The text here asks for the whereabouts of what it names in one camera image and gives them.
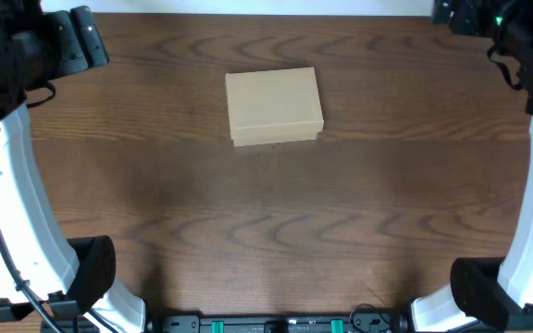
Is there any cardboard box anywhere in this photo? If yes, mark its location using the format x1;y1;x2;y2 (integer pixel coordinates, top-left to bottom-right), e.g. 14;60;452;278
225;68;324;147

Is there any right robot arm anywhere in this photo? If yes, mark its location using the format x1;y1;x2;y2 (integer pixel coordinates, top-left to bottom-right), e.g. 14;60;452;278
397;0;533;332

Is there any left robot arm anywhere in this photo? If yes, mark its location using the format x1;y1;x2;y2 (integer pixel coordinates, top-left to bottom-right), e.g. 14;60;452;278
0;1;148;332

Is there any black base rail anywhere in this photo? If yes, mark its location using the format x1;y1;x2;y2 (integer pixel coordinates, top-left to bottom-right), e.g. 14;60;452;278
39;310;415;333

